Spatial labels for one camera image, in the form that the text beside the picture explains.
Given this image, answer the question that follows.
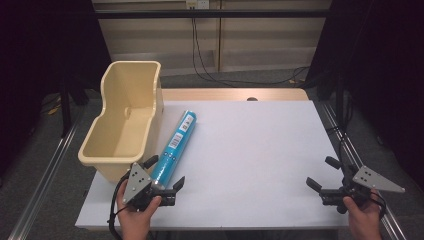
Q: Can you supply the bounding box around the white wall socket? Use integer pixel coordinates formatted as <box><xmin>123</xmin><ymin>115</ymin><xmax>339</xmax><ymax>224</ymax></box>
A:
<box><xmin>185</xmin><ymin>0</ymin><xmax>211</xmax><ymax>10</ymax></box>

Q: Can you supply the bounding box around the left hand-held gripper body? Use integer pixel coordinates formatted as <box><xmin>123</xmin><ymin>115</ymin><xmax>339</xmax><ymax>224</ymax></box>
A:
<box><xmin>121</xmin><ymin>162</ymin><xmax>177</xmax><ymax>213</ymax></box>

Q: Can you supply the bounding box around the white table board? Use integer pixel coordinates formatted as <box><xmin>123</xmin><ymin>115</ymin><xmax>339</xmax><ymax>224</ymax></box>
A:
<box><xmin>74</xmin><ymin>99</ymin><xmax>350</xmax><ymax>231</ymax></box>

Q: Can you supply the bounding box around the person's right hand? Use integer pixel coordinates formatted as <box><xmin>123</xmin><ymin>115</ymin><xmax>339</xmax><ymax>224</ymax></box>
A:
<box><xmin>342</xmin><ymin>189</ymin><xmax>384</xmax><ymax>240</ymax></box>

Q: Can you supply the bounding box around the cream plastic bin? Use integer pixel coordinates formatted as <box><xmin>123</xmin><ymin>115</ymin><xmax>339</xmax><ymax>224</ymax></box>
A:
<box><xmin>77</xmin><ymin>60</ymin><xmax>165</xmax><ymax>184</ymax></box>

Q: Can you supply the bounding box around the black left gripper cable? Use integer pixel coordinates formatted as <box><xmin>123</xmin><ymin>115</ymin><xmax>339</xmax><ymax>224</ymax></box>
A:
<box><xmin>106</xmin><ymin>173</ymin><xmax>132</xmax><ymax>240</ymax></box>

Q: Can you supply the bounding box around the black floor cable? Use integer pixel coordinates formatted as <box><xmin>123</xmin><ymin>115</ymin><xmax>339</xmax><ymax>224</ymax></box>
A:
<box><xmin>191</xmin><ymin>17</ymin><xmax>311</xmax><ymax>89</ymax></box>

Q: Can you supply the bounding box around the black horizontal bar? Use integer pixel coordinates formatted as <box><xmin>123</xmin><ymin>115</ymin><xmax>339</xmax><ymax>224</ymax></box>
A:
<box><xmin>94</xmin><ymin>8</ymin><xmax>332</xmax><ymax>20</ymax></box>

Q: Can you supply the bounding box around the aluminium floor rail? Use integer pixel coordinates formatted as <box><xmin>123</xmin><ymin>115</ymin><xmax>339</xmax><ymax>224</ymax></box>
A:
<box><xmin>7</xmin><ymin>108</ymin><xmax>85</xmax><ymax>240</ymax></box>
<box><xmin>320</xmin><ymin>100</ymin><xmax>408</xmax><ymax>240</ymax></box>

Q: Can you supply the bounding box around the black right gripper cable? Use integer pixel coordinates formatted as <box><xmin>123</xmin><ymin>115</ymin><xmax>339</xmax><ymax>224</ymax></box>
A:
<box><xmin>368</xmin><ymin>191</ymin><xmax>388</xmax><ymax>221</ymax></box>

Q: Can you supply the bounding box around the black metal stand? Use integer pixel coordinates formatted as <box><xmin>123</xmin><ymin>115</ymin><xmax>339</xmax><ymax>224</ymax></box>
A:
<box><xmin>334</xmin><ymin>70</ymin><xmax>346</xmax><ymax>128</ymax></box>
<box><xmin>59</xmin><ymin>75</ymin><xmax>73</xmax><ymax>139</ymax></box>

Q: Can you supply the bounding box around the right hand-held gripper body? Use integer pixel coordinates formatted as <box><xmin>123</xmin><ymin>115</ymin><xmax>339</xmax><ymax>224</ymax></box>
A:
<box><xmin>319</xmin><ymin>163</ymin><xmax>406</xmax><ymax>215</ymax></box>

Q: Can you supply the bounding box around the person's left hand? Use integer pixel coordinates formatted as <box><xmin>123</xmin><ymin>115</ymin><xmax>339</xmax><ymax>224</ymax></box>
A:
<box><xmin>115</xmin><ymin>179</ymin><xmax>163</xmax><ymax>240</ymax></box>

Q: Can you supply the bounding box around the blue roll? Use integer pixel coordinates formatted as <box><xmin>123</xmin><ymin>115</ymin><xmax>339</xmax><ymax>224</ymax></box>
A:
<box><xmin>150</xmin><ymin>110</ymin><xmax>198</xmax><ymax>189</ymax></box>

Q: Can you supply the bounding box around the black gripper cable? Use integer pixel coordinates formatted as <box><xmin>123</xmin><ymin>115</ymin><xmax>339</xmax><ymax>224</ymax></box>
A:
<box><xmin>106</xmin><ymin>173</ymin><xmax>132</xmax><ymax>240</ymax></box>
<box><xmin>368</xmin><ymin>191</ymin><xmax>388</xmax><ymax>221</ymax></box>

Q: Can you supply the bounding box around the dark curtain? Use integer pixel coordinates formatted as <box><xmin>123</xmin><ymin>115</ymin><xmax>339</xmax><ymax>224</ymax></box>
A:
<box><xmin>0</xmin><ymin>0</ymin><xmax>112</xmax><ymax>179</ymax></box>
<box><xmin>305</xmin><ymin>0</ymin><xmax>424</xmax><ymax>192</ymax></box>

